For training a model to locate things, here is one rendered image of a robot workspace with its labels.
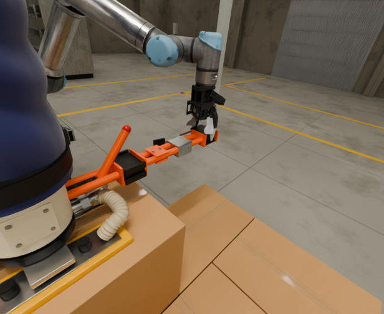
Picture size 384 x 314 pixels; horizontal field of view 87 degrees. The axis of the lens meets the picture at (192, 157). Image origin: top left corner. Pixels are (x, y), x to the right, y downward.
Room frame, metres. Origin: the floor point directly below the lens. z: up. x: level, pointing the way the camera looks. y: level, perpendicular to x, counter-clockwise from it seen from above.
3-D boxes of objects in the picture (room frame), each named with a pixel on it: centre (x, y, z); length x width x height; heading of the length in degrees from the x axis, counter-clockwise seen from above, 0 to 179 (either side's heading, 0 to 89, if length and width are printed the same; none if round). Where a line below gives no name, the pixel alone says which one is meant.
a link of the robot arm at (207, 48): (0.74, -0.02, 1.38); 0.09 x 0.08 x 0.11; 78
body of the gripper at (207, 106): (0.73, -0.02, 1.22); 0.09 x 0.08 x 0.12; 139
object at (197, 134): (0.75, -0.04, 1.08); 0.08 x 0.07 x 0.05; 140
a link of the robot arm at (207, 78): (0.74, -0.03, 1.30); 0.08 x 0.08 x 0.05
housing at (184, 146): (0.65, 0.05, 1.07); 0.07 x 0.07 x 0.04; 50
